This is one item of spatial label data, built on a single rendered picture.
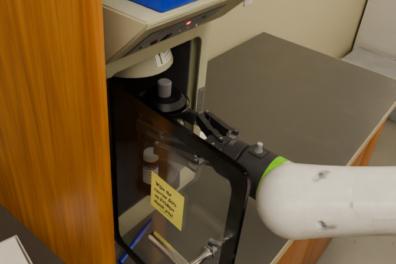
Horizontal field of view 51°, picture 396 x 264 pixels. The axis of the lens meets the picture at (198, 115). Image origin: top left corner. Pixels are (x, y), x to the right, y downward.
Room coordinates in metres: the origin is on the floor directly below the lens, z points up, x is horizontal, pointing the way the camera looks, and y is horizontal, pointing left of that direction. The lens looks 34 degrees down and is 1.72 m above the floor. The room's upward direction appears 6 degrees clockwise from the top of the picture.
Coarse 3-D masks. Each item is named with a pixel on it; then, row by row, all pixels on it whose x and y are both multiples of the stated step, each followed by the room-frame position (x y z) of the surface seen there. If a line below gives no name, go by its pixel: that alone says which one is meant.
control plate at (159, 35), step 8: (216, 8) 0.69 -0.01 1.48; (200, 16) 0.66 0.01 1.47; (208, 16) 0.71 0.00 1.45; (176, 24) 0.60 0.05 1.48; (184, 24) 0.64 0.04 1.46; (192, 24) 0.69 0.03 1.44; (160, 32) 0.58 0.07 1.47; (168, 32) 0.62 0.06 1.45; (144, 40) 0.56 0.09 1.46; (152, 40) 0.60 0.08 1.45; (136, 48) 0.58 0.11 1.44; (144, 48) 0.63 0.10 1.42
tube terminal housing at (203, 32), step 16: (192, 32) 0.79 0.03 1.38; (208, 32) 0.83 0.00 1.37; (160, 48) 0.71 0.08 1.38; (192, 48) 0.83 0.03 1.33; (208, 48) 0.84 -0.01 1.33; (112, 64) 0.61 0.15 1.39; (128, 64) 0.64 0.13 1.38; (192, 64) 0.84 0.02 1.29; (192, 80) 0.84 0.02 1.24; (192, 96) 0.85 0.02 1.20; (192, 128) 0.85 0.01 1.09
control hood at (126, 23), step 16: (112, 0) 0.58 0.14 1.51; (128, 0) 0.59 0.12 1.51; (208, 0) 0.63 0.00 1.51; (224, 0) 0.66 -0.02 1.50; (240, 0) 0.76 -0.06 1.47; (112, 16) 0.55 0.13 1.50; (128, 16) 0.53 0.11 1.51; (144, 16) 0.53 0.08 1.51; (160, 16) 0.54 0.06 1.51; (176, 16) 0.56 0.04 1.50; (192, 16) 0.62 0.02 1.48; (112, 32) 0.55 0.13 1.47; (128, 32) 0.53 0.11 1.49; (144, 32) 0.52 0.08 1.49; (112, 48) 0.55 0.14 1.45; (128, 48) 0.55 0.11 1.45
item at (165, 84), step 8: (160, 80) 0.72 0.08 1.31; (168, 80) 0.72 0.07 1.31; (152, 88) 0.73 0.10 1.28; (160, 88) 0.70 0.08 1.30; (168, 88) 0.70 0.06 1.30; (176, 88) 0.74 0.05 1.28; (144, 96) 0.71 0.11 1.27; (152, 96) 0.70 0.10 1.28; (160, 96) 0.70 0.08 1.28; (168, 96) 0.71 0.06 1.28; (176, 96) 0.71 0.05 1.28; (152, 104) 0.68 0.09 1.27; (160, 104) 0.68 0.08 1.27; (168, 104) 0.68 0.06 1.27; (176, 104) 0.69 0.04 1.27; (184, 104) 0.70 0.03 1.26
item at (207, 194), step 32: (128, 96) 0.53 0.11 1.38; (128, 128) 0.53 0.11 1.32; (160, 128) 0.47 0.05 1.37; (128, 160) 0.53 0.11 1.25; (160, 160) 0.47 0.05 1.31; (192, 160) 0.43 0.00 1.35; (224, 160) 0.39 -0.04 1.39; (128, 192) 0.53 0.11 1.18; (192, 192) 0.43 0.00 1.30; (224, 192) 0.39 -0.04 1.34; (128, 224) 0.53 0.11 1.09; (160, 224) 0.47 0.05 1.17; (192, 224) 0.42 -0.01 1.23; (224, 224) 0.38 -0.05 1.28; (160, 256) 0.47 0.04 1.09; (192, 256) 0.42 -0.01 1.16; (224, 256) 0.38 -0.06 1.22
